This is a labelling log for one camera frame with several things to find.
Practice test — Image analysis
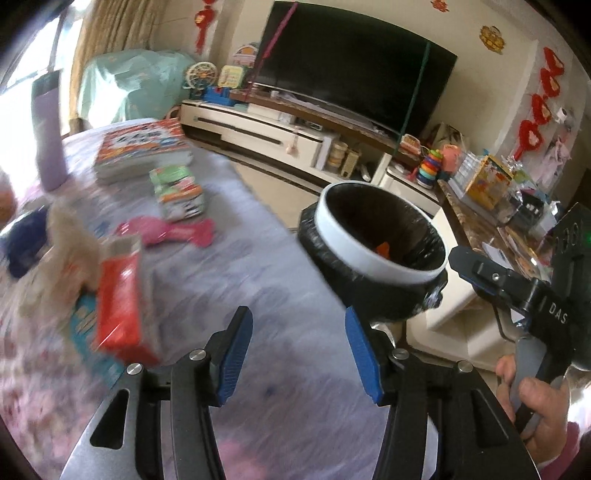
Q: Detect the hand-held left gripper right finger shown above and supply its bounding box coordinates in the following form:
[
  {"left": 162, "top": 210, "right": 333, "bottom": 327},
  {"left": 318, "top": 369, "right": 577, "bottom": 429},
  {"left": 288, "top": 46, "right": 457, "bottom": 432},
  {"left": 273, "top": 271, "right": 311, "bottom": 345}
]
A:
[{"left": 344, "top": 305, "right": 532, "bottom": 480}]

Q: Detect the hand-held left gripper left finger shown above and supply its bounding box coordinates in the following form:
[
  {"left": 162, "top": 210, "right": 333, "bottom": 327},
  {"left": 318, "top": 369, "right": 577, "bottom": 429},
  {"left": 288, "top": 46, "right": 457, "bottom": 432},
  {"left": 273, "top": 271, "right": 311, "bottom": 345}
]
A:
[{"left": 60, "top": 305, "right": 254, "bottom": 480}]

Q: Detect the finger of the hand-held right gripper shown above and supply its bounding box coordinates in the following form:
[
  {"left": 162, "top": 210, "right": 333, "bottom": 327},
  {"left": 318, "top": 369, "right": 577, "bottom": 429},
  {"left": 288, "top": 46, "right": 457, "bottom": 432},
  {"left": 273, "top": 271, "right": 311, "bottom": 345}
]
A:
[
  {"left": 448, "top": 246, "right": 536, "bottom": 296},
  {"left": 462, "top": 276, "right": 532, "bottom": 319}
]

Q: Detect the white bin with black liner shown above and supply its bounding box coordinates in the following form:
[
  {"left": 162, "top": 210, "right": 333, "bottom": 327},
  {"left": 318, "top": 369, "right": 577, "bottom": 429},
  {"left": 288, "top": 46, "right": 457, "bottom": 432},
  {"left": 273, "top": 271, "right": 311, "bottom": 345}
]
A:
[{"left": 297, "top": 181, "right": 450, "bottom": 324}]

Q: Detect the red snack packet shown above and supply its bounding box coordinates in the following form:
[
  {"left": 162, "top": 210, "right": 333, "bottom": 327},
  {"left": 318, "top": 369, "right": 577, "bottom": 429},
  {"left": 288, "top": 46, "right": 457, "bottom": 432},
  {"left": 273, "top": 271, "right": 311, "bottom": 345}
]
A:
[{"left": 92, "top": 233, "right": 161, "bottom": 365}]

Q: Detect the pink hairbrush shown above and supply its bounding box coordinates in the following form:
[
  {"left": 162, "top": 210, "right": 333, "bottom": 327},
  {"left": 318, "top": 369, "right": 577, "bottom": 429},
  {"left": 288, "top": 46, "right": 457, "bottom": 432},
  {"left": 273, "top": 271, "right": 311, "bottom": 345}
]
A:
[{"left": 115, "top": 218, "right": 217, "bottom": 250}]

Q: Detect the person's right forearm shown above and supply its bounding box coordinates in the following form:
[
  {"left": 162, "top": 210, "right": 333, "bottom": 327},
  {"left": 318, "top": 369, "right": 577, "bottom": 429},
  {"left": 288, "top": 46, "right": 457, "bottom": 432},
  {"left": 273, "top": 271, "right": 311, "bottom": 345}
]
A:
[{"left": 538, "top": 369, "right": 591, "bottom": 480}]

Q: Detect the person's right hand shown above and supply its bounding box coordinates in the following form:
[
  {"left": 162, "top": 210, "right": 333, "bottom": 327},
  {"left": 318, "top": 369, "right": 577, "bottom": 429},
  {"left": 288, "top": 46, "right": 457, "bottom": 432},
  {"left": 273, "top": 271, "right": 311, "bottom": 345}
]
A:
[{"left": 495, "top": 355, "right": 580, "bottom": 467}]

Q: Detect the marble counter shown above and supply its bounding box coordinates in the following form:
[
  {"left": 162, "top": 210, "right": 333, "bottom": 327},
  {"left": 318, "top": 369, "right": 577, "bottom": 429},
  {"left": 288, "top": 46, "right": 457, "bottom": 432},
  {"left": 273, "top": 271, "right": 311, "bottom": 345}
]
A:
[{"left": 436, "top": 178, "right": 568, "bottom": 296}]

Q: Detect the clear plastic organizer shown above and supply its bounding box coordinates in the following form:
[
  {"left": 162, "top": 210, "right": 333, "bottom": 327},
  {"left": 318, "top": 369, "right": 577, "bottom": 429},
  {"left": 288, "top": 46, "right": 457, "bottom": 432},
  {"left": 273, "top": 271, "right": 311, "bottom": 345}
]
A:
[{"left": 499, "top": 185, "right": 555, "bottom": 227}]

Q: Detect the yellow printed box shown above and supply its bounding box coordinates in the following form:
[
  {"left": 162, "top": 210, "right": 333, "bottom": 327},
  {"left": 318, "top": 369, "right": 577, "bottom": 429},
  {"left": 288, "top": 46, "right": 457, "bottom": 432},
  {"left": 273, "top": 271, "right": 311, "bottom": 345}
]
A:
[{"left": 464, "top": 154, "right": 515, "bottom": 208}]

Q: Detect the floral tablecloth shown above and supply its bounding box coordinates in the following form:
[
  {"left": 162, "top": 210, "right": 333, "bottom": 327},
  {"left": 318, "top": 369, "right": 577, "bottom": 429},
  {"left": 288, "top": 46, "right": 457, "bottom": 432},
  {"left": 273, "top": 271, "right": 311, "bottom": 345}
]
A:
[{"left": 0, "top": 122, "right": 402, "bottom": 480}]

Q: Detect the clear drawer organizer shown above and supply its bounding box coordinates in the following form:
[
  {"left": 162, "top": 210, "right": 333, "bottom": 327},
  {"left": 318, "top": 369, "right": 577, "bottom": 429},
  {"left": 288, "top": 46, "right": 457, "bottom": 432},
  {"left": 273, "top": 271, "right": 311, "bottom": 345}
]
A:
[{"left": 450, "top": 154, "right": 476, "bottom": 190}]

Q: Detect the rainbow stacking rings toy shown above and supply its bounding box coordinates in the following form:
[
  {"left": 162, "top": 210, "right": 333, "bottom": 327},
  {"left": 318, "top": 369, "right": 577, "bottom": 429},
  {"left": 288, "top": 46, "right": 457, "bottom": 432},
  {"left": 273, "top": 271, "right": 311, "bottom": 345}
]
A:
[{"left": 416, "top": 148, "right": 444, "bottom": 185}]

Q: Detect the beige bag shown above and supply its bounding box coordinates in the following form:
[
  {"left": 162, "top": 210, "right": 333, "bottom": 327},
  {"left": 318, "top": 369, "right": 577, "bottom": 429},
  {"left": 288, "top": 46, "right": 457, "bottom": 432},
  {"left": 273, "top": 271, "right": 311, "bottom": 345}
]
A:
[{"left": 427, "top": 122, "right": 465, "bottom": 153}]

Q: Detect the green white carton box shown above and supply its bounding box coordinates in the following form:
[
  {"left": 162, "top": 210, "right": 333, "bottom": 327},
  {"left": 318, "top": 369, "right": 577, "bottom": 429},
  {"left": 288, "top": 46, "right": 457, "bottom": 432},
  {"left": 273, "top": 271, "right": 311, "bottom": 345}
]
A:
[{"left": 148, "top": 164, "right": 206, "bottom": 221}]

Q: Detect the white tissue pack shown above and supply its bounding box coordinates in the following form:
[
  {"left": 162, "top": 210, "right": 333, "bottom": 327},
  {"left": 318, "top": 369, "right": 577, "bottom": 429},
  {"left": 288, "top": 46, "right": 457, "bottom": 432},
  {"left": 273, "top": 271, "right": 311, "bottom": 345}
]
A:
[{"left": 21, "top": 203, "right": 100, "bottom": 319}]

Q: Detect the white television cabinet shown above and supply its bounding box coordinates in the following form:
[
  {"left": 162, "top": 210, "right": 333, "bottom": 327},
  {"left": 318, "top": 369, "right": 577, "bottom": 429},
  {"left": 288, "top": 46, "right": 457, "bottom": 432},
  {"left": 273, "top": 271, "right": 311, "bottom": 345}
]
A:
[{"left": 178, "top": 88, "right": 444, "bottom": 217}]

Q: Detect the colourful picture book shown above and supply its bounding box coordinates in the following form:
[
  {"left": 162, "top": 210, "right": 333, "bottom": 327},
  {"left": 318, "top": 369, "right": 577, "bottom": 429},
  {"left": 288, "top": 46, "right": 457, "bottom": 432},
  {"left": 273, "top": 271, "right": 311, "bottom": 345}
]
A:
[{"left": 95, "top": 117, "right": 194, "bottom": 185}]

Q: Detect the dark blue cloth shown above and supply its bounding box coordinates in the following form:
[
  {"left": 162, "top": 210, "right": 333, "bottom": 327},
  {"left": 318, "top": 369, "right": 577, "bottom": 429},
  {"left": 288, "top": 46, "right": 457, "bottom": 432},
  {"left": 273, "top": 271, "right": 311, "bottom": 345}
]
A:
[{"left": 0, "top": 210, "right": 49, "bottom": 280}]

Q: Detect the black flat television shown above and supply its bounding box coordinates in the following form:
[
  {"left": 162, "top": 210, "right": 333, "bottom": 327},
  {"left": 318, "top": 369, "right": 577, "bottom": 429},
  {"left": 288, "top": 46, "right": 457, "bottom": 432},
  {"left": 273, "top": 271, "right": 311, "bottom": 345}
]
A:
[{"left": 252, "top": 0, "right": 459, "bottom": 139}]

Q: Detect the blue plastic toy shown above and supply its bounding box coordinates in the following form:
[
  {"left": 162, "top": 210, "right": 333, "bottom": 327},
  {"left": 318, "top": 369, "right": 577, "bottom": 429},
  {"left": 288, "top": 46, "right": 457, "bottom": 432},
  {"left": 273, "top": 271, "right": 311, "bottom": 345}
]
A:
[{"left": 204, "top": 85, "right": 236, "bottom": 106}]

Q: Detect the yellow toy phone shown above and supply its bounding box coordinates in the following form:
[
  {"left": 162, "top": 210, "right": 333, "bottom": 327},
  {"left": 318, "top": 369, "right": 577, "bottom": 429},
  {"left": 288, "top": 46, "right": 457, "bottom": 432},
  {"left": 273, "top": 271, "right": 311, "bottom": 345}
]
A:
[{"left": 217, "top": 65, "right": 245, "bottom": 88}]

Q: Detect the toy ferris wheel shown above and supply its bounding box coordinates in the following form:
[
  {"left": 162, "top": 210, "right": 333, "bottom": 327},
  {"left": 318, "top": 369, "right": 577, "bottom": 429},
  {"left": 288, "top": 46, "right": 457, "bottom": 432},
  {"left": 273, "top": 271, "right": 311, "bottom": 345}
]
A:
[{"left": 184, "top": 61, "right": 218, "bottom": 99}]

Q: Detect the purple thermos bottle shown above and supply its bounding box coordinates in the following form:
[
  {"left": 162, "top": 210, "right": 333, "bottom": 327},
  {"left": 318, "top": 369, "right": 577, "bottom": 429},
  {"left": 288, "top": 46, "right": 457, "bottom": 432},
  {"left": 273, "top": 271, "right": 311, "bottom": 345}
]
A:
[{"left": 31, "top": 69, "right": 69, "bottom": 191}]

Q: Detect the teal covered armchair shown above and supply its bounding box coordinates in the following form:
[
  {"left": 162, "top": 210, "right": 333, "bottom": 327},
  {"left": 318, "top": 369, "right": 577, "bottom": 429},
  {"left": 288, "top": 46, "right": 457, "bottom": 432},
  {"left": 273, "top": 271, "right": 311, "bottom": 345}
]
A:
[{"left": 76, "top": 48, "right": 197, "bottom": 125}]

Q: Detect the pink house cutout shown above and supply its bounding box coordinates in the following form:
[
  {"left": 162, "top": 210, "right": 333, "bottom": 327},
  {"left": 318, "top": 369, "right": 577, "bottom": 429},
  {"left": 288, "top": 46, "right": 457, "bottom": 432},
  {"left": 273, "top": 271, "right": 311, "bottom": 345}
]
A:
[{"left": 232, "top": 42, "right": 260, "bottom": 70}]

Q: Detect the beige patterned curtain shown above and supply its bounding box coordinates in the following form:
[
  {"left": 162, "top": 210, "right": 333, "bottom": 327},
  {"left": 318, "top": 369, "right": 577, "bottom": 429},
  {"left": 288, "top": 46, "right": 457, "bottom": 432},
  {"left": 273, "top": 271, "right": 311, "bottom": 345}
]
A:
[{"left": 69, "top": 0, "right": 164, "bottom": 125}]

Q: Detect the gold and red wall decoration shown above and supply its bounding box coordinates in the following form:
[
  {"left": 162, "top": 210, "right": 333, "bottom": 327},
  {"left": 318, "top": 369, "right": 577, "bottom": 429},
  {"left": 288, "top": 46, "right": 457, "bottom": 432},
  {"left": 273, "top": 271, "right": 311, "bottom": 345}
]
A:
[{"left": 479, "top": 25, "right": 505, "bottom": 55}]

